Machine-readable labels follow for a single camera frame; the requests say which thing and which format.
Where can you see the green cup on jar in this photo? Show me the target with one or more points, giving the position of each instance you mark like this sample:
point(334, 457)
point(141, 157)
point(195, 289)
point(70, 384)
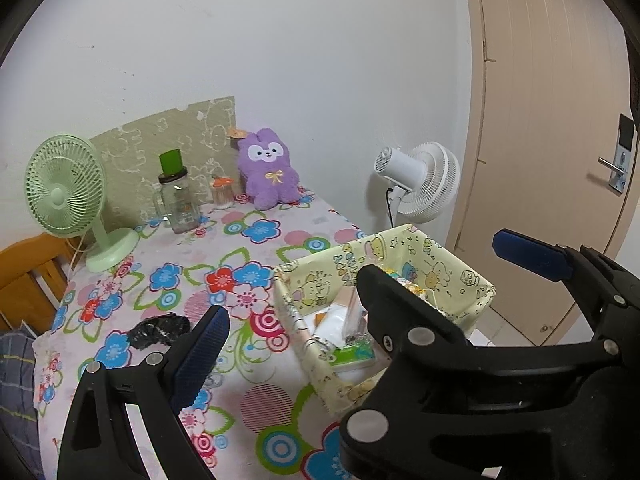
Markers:
point(171, 162)

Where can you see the white tissue pack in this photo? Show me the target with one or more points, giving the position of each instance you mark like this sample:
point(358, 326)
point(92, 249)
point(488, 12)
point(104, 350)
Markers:
point(326, 325)

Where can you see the glass mason jar mug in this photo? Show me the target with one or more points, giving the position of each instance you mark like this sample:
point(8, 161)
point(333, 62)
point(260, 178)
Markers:
point(174, 202)

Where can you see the beige door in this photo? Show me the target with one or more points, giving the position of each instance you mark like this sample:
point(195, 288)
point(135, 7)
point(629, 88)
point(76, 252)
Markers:
point(550, 79)

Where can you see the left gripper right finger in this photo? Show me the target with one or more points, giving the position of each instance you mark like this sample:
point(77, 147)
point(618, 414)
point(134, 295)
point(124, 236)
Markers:
point(446, 409)

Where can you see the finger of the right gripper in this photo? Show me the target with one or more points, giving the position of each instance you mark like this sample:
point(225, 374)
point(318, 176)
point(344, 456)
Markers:
point(533, 255)

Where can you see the white standing fan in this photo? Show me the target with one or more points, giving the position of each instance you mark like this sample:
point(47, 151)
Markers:
point(421, 184)

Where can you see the black plastic bag roll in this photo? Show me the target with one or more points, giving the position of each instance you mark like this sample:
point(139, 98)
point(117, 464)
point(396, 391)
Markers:
point(164, 329)

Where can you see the yellow cartoon fabric bin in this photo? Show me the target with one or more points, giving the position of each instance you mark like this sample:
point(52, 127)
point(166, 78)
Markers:
point(306, 291)

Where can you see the small jar orange lid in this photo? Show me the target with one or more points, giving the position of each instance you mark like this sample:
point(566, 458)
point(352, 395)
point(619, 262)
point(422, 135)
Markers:
point(222, 192)

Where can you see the floral tablecloth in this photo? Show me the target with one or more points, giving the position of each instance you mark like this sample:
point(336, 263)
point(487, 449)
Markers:
point(256, 416)

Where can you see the clear plastic zip bag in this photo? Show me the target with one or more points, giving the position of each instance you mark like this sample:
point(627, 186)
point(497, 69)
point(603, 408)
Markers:
point(354, 315)

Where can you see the purple plush bunny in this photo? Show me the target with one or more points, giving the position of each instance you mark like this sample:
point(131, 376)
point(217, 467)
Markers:
point(265, 164)

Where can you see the green desk fan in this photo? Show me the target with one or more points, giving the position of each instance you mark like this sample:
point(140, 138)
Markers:
point(65, 192)

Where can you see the green tissue packet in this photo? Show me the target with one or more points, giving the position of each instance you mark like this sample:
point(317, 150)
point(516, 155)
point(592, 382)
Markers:
point(364, 355)

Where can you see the metal door handle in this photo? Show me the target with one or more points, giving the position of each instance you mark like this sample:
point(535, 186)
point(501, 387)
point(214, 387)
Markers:
point(620, 165)

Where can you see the wooden chair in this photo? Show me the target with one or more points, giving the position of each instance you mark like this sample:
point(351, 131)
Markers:
point(33, 281)

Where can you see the grey plaid bedding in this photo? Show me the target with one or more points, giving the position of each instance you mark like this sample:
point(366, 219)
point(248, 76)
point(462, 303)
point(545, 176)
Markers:
point(20, 449)

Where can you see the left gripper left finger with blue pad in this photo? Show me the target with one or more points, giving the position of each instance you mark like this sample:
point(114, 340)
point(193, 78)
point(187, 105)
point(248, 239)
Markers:
point(98, 442)

